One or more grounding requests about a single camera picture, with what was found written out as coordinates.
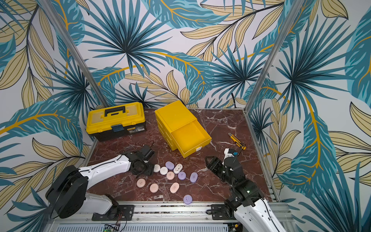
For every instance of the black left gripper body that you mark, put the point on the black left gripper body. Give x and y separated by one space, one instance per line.
145 169

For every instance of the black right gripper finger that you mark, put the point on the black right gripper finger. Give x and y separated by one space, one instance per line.
211 164
219 162

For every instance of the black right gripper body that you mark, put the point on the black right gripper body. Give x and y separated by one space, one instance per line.
219 165

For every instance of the white round earphone case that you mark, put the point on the white round earphone case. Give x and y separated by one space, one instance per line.
157 168
163 170

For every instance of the yellow top drawer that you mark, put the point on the yellow top drawer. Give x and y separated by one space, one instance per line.
190 138

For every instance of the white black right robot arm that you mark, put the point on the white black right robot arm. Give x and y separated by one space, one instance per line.
247 203

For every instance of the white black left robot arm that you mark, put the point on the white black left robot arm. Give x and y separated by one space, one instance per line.
69 192

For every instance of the yellow plastic drawer cabinet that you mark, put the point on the yellow plastic drawer cabinet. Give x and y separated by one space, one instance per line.
172 117

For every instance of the pink round earphone case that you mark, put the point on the pink round earphone case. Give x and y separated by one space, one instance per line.
141 183
170 175
154 188

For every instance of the purple oval earphone case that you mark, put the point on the purple oval earphone case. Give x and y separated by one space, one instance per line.
193 177

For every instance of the yellow black utility knife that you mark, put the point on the yellow black utility knife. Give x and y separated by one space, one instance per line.
237 141

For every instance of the purple round earphone case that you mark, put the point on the purple round earphone case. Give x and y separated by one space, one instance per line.
169 165
187 199
181 175

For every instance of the white oval earphone case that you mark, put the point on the white oval earphone case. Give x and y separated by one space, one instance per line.
178 168

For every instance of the pink oval earphone case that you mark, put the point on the pink oval earphone case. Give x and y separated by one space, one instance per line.
174 187

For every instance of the yellow black plastic toolbox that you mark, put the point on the yellow black plastic toolbox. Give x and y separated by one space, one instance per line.
117 121

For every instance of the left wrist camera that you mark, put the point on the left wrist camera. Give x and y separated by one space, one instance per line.
146 152

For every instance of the right aluminium frame post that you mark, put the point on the right aluminium frame post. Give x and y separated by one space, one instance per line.
273 53

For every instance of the aluminium frame post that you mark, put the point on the aluminium frame post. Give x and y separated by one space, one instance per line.
273 53
61 26

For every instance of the left aluminium frame post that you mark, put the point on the left aluminium frame post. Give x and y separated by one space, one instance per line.
61 26

